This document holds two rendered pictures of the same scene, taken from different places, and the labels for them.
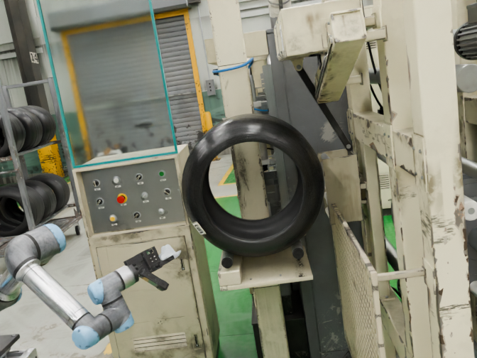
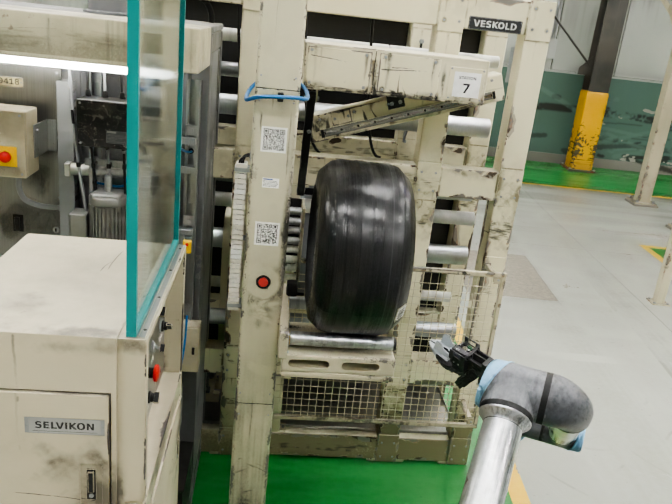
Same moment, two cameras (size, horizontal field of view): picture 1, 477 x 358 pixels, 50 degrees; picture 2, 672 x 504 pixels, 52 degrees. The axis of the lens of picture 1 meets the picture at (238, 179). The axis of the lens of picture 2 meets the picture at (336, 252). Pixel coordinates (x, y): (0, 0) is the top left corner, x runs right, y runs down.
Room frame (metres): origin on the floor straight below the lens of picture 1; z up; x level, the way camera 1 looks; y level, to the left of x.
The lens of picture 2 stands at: (2.47, 2.01, 1.87)
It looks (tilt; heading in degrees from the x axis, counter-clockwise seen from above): 19 degrees down; 260
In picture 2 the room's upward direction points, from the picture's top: 6 degrees clockwise
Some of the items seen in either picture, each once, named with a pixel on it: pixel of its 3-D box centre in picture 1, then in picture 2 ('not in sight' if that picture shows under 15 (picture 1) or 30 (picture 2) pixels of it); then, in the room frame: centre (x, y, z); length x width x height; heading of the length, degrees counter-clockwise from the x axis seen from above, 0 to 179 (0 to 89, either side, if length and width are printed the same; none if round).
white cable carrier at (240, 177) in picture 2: not in sight; (239, 237); (2.42, -0.03, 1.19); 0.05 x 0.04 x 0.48; 86
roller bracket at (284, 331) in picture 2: not in sight; (283, 318); (2.25, -0.07, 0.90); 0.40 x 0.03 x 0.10; 86
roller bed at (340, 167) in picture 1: (339, 185); (275, 239); (2.27, -0.45, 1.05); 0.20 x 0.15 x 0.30; 176
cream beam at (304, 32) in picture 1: (311, 34); (391, 72); (1.93, -0.34, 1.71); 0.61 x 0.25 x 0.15; 176
